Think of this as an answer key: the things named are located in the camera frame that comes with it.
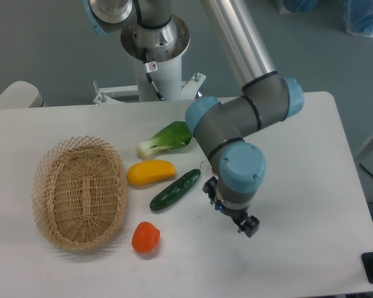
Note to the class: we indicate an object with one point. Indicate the green bok choy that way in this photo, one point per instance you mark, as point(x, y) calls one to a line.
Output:
point(174, 135)

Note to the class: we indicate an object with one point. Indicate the yellow bell pepper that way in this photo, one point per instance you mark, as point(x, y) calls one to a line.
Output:
point(151, 171)

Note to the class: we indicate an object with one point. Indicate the orange bell pepper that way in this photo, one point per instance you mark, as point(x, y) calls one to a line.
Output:
point(145, 238)

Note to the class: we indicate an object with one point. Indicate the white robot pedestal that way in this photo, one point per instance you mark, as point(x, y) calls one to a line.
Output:
point(156, 56)

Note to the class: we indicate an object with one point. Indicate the white chair back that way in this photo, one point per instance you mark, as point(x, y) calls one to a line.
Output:
point(21, 94)

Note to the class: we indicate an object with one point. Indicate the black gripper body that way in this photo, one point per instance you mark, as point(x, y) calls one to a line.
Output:
point(236, 211)

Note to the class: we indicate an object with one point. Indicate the blue plastic bag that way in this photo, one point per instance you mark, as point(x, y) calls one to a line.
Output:
point(296, 6)
point(358, 17)

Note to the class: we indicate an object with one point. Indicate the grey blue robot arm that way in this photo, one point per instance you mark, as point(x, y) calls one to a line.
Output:
point(220, 129)

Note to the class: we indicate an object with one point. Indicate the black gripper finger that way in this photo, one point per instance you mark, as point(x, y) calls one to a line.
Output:
point(210, 188)
point(248, 225)

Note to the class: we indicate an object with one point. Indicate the woven wicker basket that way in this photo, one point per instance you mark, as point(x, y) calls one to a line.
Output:
point(80, 193)

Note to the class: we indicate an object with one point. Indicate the green cucumber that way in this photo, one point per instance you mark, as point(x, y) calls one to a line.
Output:
point(175, 191)

